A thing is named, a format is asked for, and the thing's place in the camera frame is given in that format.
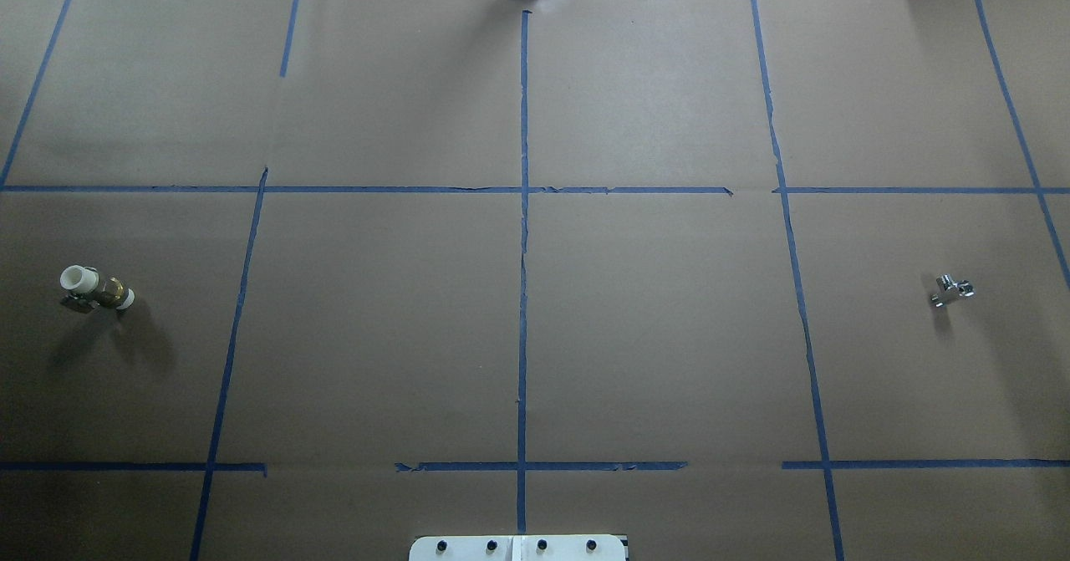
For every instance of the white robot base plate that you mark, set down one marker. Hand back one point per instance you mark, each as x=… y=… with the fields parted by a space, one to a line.
x=521 y=547

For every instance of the white brass PPR valve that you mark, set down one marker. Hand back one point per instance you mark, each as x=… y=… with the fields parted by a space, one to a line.
x=86 y=289

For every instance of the chrome angle pipe fitting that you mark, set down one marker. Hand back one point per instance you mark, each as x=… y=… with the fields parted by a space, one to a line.
x=949 y=291

